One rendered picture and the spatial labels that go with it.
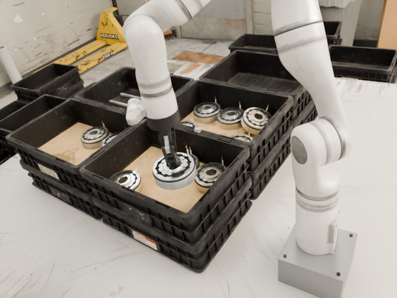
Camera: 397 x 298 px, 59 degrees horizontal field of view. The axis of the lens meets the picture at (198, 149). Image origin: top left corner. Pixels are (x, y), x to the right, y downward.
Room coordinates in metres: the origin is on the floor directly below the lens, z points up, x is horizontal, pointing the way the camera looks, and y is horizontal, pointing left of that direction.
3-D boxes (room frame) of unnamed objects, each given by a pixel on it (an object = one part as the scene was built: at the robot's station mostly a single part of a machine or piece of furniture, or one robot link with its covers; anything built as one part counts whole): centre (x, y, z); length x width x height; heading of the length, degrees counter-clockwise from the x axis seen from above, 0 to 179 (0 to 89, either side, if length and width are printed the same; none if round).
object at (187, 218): (0.80, 0.10, 0.92); 0.40 x 0.30 x 0.02; 49
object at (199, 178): (0.78, -0.02, 0.86); 0.10 x 0.10 x 0.01
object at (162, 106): (0.70, 0.09, 1.17); 0.11 x 0.09 x 0.06; 90
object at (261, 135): (1.02, -0.09, 0.92); 0.40 x 0.30 x 0.02; 49
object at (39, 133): (1.06, 0.41, 0.87); 0.40 x 0.30 x 0.11; 49
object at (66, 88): (2.48, 1.00, 0.37); 0.40 x 0.30 x 0.45; 143
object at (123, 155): (0.80, 0.10, 0.87); 0.40 x 0.30 x 0.11; 49
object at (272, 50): (2.70, -0.61, 0.31); 0.40 x 0.30 x 0.34; 53
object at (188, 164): (0.66, 0.07, 1.00); 0.10 x 0.10 x 0.01
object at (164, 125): (0.70, 0.07, 1.10); 0.08 x 0.08 x 0.09
